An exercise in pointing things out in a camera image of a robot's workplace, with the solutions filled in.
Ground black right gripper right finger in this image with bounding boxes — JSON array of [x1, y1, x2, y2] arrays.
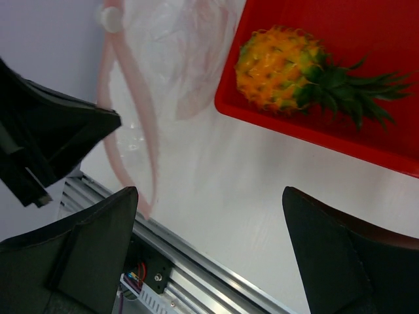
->
[[282, 186, 418, 313]]

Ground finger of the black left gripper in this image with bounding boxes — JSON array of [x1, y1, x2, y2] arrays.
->
[[1, 62, 121, 207]]

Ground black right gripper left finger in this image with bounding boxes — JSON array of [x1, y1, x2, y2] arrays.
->
[[1, 187, 138, 313]]

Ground clear zip top bag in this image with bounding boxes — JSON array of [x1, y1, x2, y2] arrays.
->
[[96, 1, 240, 218]]

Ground toy pineapple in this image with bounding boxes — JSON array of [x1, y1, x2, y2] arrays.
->
[[234, 26, 410, 129]]

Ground red plastic tray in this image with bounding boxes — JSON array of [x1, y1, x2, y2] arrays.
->
[[215, 1, 418, 177]]

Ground white slotted cable duct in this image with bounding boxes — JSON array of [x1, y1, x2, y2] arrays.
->
[[113, 273, 172, 313]]

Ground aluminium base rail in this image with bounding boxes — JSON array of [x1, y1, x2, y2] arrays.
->
[[58, 173, 295, 314]]

